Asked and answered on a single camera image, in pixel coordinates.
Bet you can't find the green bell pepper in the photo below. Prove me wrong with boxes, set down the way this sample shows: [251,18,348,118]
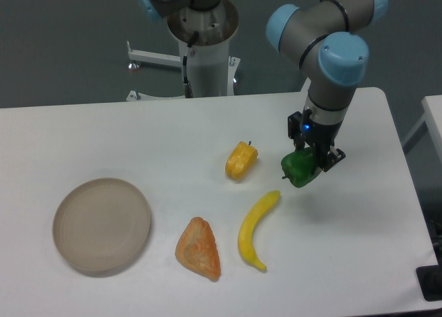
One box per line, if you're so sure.
[280,147,321,188]

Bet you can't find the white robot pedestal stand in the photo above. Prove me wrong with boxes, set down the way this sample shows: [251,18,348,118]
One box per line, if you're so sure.
[126,0,240,99]

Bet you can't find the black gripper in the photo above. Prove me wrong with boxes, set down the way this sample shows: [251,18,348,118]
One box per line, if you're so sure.
[287,108,346,176]

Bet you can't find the yellow bell pepper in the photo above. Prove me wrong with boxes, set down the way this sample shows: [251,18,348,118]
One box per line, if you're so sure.
[224,141,258,181]

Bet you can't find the white side table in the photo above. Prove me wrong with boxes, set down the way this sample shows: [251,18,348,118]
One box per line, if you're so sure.
[401,95,441,159]

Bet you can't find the orange pastry turnover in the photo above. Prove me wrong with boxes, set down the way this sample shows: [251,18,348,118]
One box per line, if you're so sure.
[175,217,221,282]

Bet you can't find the black device at table edge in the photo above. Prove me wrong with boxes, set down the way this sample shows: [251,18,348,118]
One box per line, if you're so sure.
[416,265,442,302]

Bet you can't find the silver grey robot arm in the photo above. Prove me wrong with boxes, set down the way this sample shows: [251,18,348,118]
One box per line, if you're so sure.
[140,0,388,187]

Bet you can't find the black cable on pedestal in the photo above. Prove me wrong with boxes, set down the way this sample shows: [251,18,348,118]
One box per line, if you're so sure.
[182,30,200,99]

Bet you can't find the beige round plate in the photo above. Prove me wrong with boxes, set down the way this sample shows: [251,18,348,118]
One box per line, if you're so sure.
[52,178,151,277]

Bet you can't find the yellow banana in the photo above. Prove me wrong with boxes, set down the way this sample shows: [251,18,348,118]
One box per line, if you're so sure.
[237,190,281,273]

